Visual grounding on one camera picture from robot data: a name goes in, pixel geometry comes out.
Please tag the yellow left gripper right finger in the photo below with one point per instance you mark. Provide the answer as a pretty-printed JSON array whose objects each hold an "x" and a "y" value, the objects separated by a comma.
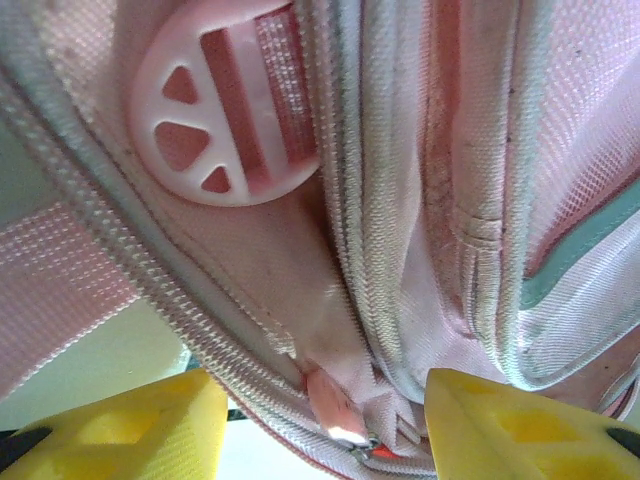
[{"x": 525, "y": 440}]

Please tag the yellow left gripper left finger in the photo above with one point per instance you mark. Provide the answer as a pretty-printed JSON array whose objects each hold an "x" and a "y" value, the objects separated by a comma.
[{"x": 125, "y": 440}]

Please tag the pink student backpack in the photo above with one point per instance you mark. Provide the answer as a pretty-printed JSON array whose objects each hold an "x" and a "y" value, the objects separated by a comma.
[{"x": 400, "y": 200}]

